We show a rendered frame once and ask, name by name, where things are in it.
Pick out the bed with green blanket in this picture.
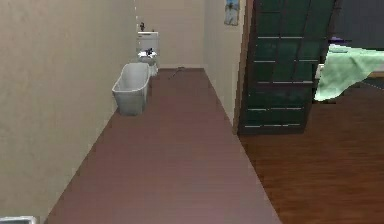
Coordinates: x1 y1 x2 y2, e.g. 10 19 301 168
313 35 384 102

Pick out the blue framed wall picture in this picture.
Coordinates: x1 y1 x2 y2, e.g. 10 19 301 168
223 0 241 27

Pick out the white toilet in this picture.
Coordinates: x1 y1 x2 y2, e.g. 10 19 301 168
136 31 160 78

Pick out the white box corner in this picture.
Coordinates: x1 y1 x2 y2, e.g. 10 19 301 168
0 215 38 224

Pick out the grey plastic bin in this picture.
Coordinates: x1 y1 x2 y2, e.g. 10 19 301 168
111 62 151 117

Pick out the dark green panelled door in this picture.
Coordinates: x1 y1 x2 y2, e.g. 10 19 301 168
237 0 344 136

